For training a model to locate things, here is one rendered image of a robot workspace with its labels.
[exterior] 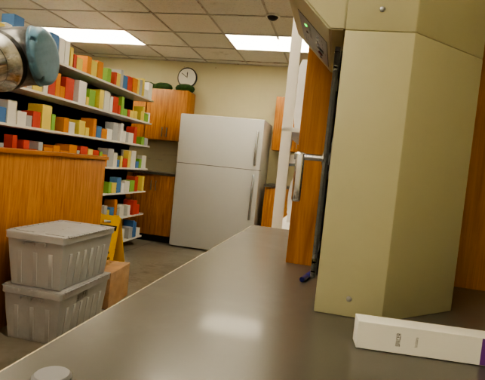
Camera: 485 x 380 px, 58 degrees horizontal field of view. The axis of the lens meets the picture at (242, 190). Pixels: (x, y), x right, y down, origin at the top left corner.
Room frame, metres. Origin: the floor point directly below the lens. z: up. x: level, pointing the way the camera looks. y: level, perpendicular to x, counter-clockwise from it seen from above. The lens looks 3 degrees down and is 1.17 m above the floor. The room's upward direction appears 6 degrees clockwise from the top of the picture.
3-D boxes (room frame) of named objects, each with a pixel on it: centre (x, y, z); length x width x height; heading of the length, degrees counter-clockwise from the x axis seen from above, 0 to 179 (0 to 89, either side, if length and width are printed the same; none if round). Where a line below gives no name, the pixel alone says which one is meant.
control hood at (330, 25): (0.90, -0.12, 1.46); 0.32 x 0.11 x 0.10; 168
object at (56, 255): (2.86, 1.12, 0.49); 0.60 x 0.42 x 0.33; 168
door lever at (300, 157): (0.80, -0.11, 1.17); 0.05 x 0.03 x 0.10; 78
